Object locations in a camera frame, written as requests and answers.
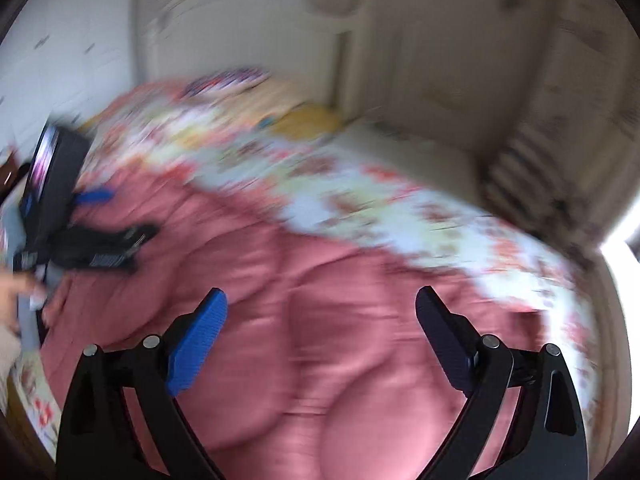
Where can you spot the white wardrobe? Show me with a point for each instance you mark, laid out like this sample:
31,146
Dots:
65,55

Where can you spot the yellow pillow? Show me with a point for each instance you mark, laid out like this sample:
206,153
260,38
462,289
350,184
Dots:
310,122

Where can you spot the person's left hand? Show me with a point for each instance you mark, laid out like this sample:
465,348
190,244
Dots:
17,295

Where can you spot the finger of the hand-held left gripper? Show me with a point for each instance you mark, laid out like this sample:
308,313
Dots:
105,247
95,196

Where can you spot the purple patterned pillow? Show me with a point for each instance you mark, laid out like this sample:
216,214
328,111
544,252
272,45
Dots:
227,81

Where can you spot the floral bedspread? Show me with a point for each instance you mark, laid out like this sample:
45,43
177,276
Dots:
380,200

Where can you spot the white bed headboard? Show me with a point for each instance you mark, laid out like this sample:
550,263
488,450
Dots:
260,25

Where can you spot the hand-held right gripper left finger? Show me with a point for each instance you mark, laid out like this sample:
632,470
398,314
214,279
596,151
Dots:
195,345

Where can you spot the white nightstand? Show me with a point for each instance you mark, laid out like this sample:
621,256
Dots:
410,155

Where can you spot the printed cream curtain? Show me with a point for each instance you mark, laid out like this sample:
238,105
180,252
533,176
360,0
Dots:
560,125

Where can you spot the pink quilted jacket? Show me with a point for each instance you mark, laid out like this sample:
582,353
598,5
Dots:
310,340

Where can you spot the cream pillow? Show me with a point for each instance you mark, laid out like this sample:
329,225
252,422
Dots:
280,95

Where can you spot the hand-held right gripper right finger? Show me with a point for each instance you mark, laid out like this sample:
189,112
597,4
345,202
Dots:
445,340

